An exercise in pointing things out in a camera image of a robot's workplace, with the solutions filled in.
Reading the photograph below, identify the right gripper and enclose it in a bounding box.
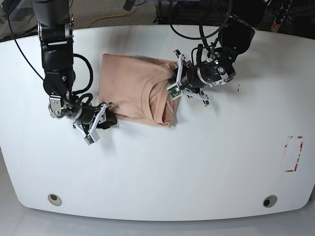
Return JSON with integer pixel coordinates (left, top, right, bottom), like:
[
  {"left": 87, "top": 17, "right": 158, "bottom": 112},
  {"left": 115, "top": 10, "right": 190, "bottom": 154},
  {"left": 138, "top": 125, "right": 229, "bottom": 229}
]
[{"left": 48, "top": 94, "right": 118, "bottom": 128}]

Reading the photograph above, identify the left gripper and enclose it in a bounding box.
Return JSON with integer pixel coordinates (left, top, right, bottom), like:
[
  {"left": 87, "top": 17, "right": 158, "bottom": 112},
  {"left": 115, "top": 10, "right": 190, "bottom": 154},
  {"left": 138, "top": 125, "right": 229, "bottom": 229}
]
[{"left": 168, "top": 48, "right": 237, "bottom": 88}]

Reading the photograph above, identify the peach T-shirt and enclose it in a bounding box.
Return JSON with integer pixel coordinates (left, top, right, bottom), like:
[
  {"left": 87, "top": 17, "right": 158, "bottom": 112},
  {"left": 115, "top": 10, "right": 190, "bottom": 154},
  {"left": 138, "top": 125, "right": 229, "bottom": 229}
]
[{"left": 98, "top": 54, "right": 179, "bottom": 127}]

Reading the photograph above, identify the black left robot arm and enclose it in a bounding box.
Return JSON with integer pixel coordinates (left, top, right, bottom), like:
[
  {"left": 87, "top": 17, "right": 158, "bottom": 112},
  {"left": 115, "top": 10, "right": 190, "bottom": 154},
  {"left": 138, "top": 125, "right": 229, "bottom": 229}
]
[{"left": 185, "top": 0, "right": 268, "bottom": 88}]

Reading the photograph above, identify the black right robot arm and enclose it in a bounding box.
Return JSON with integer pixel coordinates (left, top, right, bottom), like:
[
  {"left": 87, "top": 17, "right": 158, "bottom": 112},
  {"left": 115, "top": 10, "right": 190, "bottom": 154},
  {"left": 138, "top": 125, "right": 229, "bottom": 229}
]
[{"left": 31, "top": 0, "right": 117, "bottom": 131}]

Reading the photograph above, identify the left table grommet hole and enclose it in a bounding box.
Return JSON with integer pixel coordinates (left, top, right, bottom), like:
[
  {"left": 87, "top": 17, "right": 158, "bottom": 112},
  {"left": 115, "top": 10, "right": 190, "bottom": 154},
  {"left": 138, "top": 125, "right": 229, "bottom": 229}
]
[{"left": 48, "top": 194, "right": 62, "bottom": 207}]

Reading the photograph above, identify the table grommet hole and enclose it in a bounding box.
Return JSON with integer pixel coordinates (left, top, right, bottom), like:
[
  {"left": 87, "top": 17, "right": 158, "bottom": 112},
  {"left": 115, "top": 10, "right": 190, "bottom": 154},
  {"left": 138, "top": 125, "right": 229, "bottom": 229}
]
[
  {"left": 48, "top": 194, "right": 62, "bottom": 207},
  {"left": 263, "top": 195, "right": 278, "bottom": 208}
]

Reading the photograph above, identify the white power strip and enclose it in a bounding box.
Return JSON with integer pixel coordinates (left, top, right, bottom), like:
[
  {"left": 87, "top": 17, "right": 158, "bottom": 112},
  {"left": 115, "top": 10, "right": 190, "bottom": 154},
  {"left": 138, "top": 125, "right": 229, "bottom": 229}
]
[{"left": 270, "top": 0, "right": 292, "bottom": 32}]

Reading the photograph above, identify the red tape rectangle marker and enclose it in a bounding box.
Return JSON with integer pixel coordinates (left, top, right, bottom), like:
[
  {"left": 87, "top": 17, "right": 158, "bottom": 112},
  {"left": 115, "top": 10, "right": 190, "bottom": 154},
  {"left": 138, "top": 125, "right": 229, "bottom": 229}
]
[{"left": 282, "top": 136, "right": 304, "bottom": 173}]

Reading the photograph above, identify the right table grommet hole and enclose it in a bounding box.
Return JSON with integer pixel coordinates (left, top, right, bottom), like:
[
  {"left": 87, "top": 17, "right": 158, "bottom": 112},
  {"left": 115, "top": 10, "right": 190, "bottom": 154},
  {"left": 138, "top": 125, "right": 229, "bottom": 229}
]
[{"left": 263, "top": 195, "right": 278, "bottom": 208}]

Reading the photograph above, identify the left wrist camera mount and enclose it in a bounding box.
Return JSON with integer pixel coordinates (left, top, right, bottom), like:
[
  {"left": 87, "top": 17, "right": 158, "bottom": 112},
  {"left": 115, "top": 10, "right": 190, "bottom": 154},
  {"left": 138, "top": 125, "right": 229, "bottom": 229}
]
[{"left": 167, "top": 50, "right": 209, "bottom": 106}]

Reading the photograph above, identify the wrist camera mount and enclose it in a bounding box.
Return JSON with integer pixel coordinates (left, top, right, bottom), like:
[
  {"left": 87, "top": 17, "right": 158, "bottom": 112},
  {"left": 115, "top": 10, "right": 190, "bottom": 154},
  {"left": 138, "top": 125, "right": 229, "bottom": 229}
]
[
  {"left": 167, "top": 50, "right": 209, "bottom": 106},
  {"left": 73, "top": 103, "right": 112, "bottom": 145}
]

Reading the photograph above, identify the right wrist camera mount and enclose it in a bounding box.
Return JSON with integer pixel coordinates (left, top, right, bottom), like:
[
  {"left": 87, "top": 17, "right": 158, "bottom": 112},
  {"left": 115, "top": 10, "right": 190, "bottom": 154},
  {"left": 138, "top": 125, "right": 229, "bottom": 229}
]
[{"left": 73, "top": 103, "right": 112, "bottom": 145}]

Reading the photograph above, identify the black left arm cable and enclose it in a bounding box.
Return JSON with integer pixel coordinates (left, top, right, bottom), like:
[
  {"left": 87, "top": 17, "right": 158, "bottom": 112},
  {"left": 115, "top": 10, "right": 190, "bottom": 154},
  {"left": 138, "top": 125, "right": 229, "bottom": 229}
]
[{"left": 168, "top": 0, "right": 233, "bottom": 41}]

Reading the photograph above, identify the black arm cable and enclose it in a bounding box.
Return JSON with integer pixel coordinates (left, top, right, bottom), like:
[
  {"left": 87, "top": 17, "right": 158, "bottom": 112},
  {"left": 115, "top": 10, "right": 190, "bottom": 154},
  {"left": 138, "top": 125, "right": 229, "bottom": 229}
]
[
  {"left": 168, "top": 0, "right": 233, "bottom": 41},
  {"left": 72, "top": 54, "right": 94, "bottom": 95}
]

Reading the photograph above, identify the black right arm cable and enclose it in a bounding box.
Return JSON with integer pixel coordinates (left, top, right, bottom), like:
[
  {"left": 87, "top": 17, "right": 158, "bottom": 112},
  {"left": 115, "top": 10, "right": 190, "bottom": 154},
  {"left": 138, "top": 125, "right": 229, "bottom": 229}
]
[{"left": 72, "top": 54, "right": 94, "bottom": 95}]

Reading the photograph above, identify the yellow cable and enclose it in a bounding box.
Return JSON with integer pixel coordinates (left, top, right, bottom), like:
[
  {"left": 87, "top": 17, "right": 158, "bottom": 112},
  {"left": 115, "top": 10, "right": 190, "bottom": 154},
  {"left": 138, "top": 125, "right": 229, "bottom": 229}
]
[{"left": 82, "top": 9, "right": 133, "bottom": 28}]

